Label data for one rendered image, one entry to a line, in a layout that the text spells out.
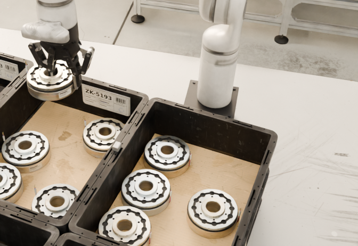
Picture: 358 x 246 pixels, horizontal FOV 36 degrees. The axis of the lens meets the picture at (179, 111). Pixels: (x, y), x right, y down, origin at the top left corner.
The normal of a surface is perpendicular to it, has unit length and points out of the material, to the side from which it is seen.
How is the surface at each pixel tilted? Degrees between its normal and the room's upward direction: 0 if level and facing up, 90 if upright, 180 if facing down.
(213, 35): 20
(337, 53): 0
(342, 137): 0
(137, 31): 0
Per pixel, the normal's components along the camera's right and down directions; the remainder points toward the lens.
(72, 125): 0.05, -0.74
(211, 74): -0.40, 0.61
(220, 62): 0.01, 0.68
